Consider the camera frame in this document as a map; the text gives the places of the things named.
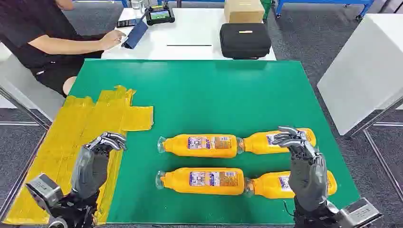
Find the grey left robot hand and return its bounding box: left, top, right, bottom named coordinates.
left=70, top=131, right=127, bottom=200

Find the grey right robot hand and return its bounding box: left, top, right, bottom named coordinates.
left=271, top=126, right=329, bottom=212

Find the orange drink bottle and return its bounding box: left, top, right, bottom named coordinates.
left=155, top=167, right=246, bottom=196
left=156, top=133, right=245, bottom=159
left=244, top=170, right=338, bottom=200
left=241, top=128, right=317, bottom=155

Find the grey bench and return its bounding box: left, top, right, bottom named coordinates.
left=0, top=42, right=67, bottom=130

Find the white side table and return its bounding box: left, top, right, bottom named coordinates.
left=316, top=13, right=403, bottom=202

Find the person's hand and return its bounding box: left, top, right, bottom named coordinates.
left=99, top=29, right=126, bottom=51

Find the green mat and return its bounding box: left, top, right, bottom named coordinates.
left=67, top=59, right=361, bottom=226

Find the dark blue folder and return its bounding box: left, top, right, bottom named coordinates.
left=121, top=12, right=149, bottom=50

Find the black zip case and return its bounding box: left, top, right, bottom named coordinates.
left=219, top=22, right=272, bottom=60

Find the person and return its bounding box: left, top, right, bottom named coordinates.
left=0, top=0, right=126, bottom=96

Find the black tablet device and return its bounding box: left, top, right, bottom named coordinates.
left=145, top=5, right=176, bottom=26

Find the green crate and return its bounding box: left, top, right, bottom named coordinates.
left=260, top=0, right=273, bottom=20

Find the cardboard box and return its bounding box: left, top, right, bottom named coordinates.
left=223, top=0, right=266, bottom=24

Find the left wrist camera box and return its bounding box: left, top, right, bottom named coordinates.
left=25, top=173, right=64, bottom=215

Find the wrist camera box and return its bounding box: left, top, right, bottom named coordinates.
left=25, top=173, right=64, bottom=215
left=335, top=197, right=384, bottom=228

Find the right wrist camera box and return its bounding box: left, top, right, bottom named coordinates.
left=335, top=197, right=384, bottom=228

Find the blue metal frame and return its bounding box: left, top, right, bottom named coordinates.
left=273, top=0, right=376, bottom=22

